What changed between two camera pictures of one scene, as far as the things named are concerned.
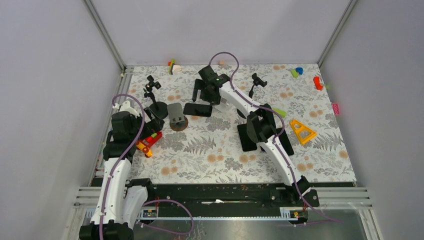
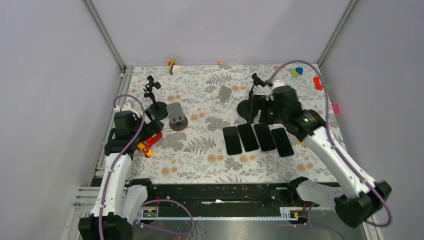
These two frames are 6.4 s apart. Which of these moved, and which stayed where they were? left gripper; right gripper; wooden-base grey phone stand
Moved: right gripper
Stayed: left gripper; wooden-base grey phone stand
